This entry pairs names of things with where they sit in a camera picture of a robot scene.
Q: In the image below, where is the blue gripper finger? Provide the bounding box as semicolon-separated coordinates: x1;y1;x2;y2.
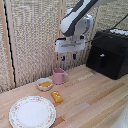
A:
60;53;66;62
72;52;78;61

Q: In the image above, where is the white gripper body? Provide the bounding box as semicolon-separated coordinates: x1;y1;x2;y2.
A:
54;35;87;55

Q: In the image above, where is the pink mug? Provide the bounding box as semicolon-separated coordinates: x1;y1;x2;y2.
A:
52;67;70;85

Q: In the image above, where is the yellow food in bowl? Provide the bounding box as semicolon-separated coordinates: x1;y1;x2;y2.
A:
38;81;52;89

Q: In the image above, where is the black box appliance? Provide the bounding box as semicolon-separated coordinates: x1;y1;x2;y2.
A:
85;30;128;81

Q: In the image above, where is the small white bowl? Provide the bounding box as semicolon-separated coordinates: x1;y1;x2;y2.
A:
36;77;54;92

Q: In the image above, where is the woven folding screen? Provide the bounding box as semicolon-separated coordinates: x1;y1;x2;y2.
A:
0;0;128;94

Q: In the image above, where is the yellow-orange bread piece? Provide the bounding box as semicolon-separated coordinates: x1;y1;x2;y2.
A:
50;90;64;104

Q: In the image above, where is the white object on black box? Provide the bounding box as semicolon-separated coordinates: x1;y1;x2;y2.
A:
109;28;128;37

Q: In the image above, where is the white floral-rimmed plate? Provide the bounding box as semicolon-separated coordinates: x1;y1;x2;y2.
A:
8;95;57;128

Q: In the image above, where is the black cable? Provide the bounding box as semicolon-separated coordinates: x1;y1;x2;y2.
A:
85;13;128;44

